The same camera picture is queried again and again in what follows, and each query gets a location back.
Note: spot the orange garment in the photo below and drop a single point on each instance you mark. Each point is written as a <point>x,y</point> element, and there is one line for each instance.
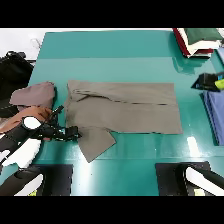
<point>20,117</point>

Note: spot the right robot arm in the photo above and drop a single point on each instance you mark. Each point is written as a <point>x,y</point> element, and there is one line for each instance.
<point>203,180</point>

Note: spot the black mounting plate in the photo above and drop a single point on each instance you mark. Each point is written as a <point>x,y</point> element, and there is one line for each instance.
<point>166,178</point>

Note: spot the pale blue garment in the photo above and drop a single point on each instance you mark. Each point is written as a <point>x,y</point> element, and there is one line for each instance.
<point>220,55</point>

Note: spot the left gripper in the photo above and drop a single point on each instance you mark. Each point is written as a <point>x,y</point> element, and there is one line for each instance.
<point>71,132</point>

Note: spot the green garment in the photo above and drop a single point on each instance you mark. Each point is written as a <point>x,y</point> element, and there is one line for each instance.
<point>204,34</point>

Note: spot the mauve garment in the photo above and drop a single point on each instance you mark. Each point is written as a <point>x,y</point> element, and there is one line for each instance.
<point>35,95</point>

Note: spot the grey-brown T-shirt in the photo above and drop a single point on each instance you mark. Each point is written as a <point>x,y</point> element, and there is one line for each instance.
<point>126,110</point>

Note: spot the black garment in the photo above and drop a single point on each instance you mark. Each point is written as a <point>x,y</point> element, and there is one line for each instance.
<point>13,78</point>

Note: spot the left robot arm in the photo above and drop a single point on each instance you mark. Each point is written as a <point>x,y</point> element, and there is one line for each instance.
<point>23,155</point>

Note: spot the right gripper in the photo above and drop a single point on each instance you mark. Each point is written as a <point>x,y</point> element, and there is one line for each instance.
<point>205,82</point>

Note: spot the red garment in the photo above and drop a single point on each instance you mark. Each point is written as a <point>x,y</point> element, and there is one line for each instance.
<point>182,43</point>

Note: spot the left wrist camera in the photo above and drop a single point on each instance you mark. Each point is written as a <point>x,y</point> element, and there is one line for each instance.
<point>56,113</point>

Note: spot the white garment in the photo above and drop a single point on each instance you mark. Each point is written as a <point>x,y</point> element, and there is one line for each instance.
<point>190,42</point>

